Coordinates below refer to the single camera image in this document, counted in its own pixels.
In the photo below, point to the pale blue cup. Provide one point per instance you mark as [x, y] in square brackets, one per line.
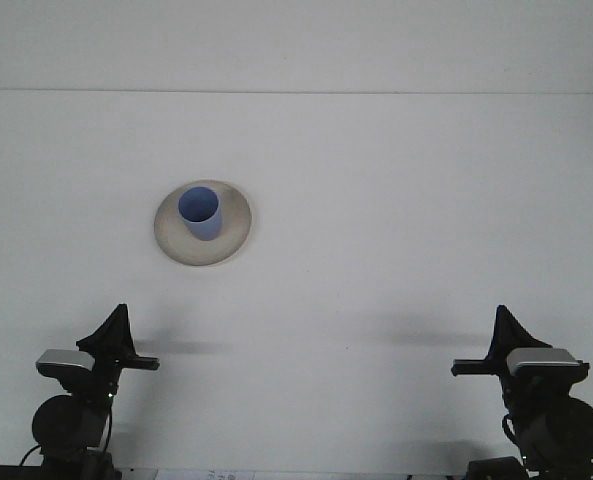
[203, 225]

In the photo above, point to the pale round plate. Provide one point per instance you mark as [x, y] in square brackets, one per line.
[236, 235]

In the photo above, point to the white printed paper sheet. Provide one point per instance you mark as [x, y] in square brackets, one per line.
[196, 475]

